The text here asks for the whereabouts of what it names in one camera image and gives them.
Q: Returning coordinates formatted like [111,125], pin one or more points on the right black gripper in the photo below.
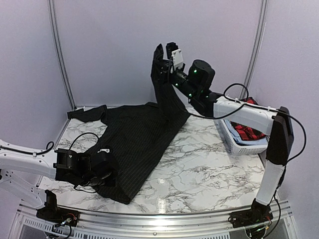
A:
[164,67]

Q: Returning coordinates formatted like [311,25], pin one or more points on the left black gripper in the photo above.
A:
[112,181]

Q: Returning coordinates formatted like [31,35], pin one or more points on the black pinstriped long sleeve shirt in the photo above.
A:
[137,136]

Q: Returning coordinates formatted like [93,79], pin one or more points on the white plastic laundry basket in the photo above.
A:
[241,149]

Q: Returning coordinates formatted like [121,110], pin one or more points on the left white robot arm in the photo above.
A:
[79,169]

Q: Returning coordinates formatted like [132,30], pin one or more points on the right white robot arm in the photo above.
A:
[195,85]

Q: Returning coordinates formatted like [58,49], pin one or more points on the red black plaid shirt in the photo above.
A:
[246,130]

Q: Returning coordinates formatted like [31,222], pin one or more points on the light blue shirt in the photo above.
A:
[249,140]

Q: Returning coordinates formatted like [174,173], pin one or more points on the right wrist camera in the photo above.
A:
[175,57]

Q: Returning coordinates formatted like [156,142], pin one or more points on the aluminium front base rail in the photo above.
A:
[207,225]

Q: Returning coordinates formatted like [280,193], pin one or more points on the right aluminium frame post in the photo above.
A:
[261,26]

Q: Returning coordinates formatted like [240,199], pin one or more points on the aluminium frame post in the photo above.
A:
[59,53]
[261,26]

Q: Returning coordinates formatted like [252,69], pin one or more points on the left aluminium frame post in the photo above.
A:
[59,53]

